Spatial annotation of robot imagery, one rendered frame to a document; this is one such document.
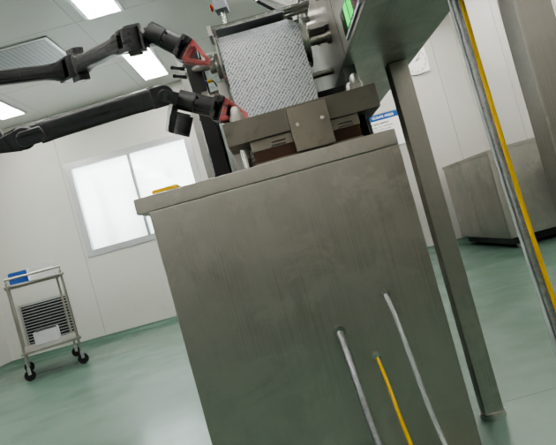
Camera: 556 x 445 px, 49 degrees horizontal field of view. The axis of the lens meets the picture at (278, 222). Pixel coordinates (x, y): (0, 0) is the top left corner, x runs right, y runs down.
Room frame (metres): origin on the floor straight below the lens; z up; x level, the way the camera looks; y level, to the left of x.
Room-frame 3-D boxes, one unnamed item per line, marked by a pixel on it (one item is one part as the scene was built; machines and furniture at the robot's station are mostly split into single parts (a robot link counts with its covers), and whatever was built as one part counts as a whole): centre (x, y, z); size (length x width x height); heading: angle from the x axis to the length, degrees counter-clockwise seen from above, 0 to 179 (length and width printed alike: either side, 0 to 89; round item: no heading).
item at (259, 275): (2.72, -0.03, 0.43); 2.52 x 0.64 x 0.86; 0
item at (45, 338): (5.97, 2.49, 0.51); 0.91 x 0.58 x 1.02; 24
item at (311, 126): (1.51, -0.14, 0.96); 0.10 x 0.03 x 0.11; 90
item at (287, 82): (1.72, -0.09, 1.11); 0.23 x 0.01 x 0.18; 90
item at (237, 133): (1.60, -0.13, 1.00); 0.40 x 0.16 x 0.06; 90
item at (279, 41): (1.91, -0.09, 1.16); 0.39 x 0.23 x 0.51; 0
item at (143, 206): (2.72, -0.01, 0.88); 2.52 x 0.66 x 0.04; 0
